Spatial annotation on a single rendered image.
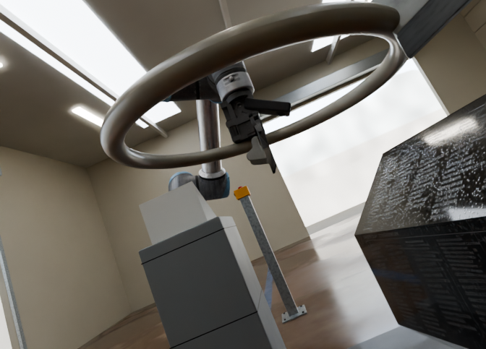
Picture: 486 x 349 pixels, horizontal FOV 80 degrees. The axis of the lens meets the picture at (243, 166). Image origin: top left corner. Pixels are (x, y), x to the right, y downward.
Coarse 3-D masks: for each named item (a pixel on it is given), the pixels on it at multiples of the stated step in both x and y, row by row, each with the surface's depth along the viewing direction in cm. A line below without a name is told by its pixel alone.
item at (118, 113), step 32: (224, 32) 26; (256, 32) 25; (288, 32) 25; (320, 32) 26; (352, 32) 28; (384, 32) 31; (160, 64) 27; (192, 64) 26; (224, 64) 26; (384, 64) 46; (128, 96) 29; (160, 96) 28; (352, 96) 57; (128, 128) 33; (288, 128) 69; (128, 160) 46; (160, 160) 57; (192, 160) 64
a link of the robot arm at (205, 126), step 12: (204, 108) 142; (216, 108) 145; (204, 120) 145; (216, 120) 147; (204, 132) 148; (216, 132) 150; (204, 144) 151; (216, 144) 152; (204, 168) 158; (216, 168) 158; (204, 180) 158; (216, 180) 158; (228, 180) 162; (204, 192) 160; (216, 192) 161; (228, 192) 163
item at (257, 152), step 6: (252, 138) 70; (258, 138) 70; (252, 144) 69; (258, 144) 69; (252, 150) 69; (258, 150) 68; (264, 150) 67; (270, 150) 67; (252, 156) 68; (258, 156) 68; (264, 156) 68; (270, 156) 67; (270, 162) 67
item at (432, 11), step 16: (384, 0) 31; (400, 0) 31; (416, 0) 30; (432, 0) 29; (448, 0) 32; (464, 0) 35; (400, 16) 31; (416, 16) 30; (432, 16) 33; (448, 16) 36; (400, 32) 31; (416, 32) 34; (432, 32) 38; (416, 48) 39
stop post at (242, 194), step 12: (240, 192) 243; (252, 204) 249; (252, 216) 240; (252, 228) 239; (264, 240) 236; (264, 252) 235; (276, 264) 232; (276, 276) 230; (288, 288) 228; (288, 300) 226; (288, 312) 225; (300, 312) 223
